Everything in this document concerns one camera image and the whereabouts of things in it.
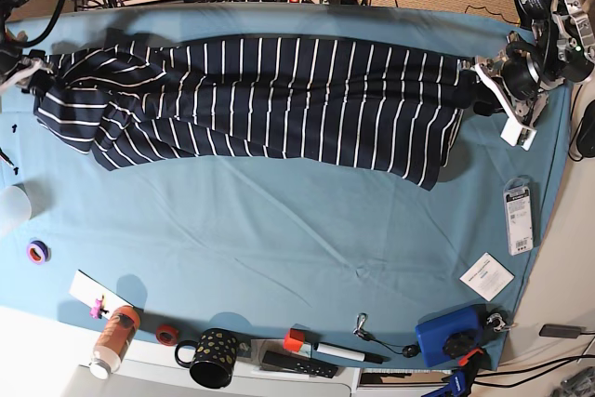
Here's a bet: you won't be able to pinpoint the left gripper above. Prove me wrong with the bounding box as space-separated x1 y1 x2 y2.
457 32 551 151

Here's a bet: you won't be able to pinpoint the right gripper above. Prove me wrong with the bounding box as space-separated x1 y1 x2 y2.
0 48 56 95

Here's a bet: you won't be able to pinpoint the navy white striped t-shirt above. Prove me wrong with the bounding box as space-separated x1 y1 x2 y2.
34 36 475 190

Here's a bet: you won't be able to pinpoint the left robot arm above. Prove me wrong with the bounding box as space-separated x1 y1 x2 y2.
461 0 594 150

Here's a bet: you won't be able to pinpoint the clear plastic blister pack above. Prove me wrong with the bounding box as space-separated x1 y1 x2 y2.
503 178 534 256

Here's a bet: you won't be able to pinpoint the black round object right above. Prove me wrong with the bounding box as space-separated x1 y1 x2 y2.
575 100 595 158

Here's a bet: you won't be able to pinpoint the translucent plastic cup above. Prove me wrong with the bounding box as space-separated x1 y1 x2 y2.
0 185 33 238

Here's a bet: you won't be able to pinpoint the white square card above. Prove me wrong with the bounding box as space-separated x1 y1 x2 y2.
459 253 514 302

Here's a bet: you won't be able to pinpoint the purple tape roll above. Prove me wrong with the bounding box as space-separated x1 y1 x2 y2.
26 240 50 265

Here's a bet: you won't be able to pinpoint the black power adapter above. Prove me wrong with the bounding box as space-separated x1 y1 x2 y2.
538 324 584 339

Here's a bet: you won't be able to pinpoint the blue box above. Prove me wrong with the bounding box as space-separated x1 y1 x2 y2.
415 307 484 367

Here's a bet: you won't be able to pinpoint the teal table cloth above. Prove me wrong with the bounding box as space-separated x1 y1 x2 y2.
0 0 577 373

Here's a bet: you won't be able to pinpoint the white paper sheet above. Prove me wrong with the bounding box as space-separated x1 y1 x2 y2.
69 271 131 317

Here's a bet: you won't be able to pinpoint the metal carabiner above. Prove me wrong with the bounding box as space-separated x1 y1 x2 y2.
353 312 368 338

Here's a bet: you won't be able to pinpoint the blue clamp bottom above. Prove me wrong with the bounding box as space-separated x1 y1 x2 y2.
430 348 486 397

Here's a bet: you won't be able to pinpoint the pink clip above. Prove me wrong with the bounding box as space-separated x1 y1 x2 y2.
89 298 104 319

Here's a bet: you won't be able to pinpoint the orange bottle white cap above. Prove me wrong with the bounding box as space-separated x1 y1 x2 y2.
89 306 140 379

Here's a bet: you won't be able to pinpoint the white black marker pen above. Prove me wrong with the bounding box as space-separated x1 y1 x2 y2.
312 343 386 364

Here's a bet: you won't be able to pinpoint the red tape roll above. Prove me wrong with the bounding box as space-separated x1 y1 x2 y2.
155 324 179 347

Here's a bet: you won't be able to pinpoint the red orange cube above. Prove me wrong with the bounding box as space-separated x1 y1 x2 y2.
283 328 305 352

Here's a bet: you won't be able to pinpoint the black remote control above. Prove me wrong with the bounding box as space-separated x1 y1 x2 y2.
261 351 339 378

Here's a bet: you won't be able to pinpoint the black mug gold leaves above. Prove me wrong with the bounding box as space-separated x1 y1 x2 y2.
174 328 240 390

